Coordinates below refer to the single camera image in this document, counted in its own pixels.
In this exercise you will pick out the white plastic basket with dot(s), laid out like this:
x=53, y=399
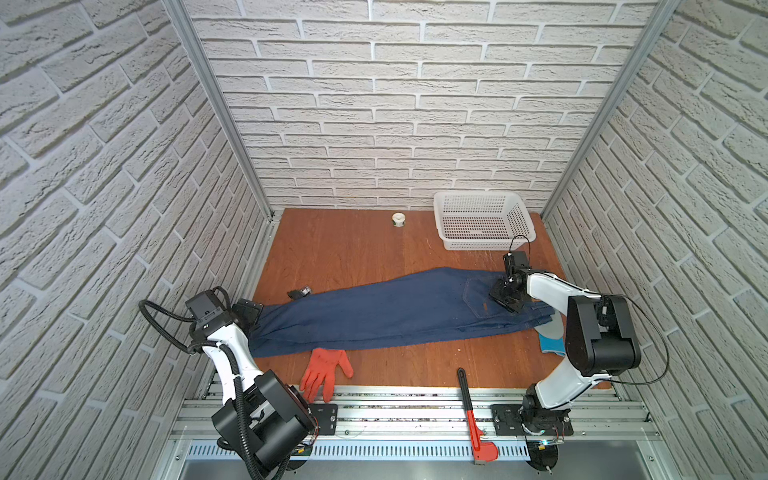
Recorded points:
x=482, y=220

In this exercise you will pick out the blue denim trousers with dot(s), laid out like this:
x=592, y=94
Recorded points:
x=437, y=305

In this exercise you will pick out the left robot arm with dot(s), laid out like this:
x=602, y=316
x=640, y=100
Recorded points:
x=262, y=419

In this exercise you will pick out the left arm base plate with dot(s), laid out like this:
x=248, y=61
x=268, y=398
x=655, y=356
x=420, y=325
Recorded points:
x=326, y=416

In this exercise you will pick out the red work glove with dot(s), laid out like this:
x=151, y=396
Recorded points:
x=320, y=374

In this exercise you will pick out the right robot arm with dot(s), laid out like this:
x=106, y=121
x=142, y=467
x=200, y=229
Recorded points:
x=600, y=340

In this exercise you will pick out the grey blue work glove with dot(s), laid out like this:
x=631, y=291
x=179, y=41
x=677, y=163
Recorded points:
x=551, y=336

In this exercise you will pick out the aluminium rail frame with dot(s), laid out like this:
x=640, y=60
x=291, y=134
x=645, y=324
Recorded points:
x=424, y=423

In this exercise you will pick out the small metal square clip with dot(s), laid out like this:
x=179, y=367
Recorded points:
x=297, y=294

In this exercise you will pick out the white tape roll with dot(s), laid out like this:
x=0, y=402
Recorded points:
x=398, y=219

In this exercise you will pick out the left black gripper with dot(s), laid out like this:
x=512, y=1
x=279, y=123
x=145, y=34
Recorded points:
x=247, y=308

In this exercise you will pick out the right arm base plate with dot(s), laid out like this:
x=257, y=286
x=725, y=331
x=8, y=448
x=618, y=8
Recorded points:
x=517, y=420

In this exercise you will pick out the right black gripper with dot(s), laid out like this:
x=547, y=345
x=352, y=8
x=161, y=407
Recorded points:
x=494, y=292

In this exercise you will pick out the red pipe wrench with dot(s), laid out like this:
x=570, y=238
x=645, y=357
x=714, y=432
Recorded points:
x=482, y=451

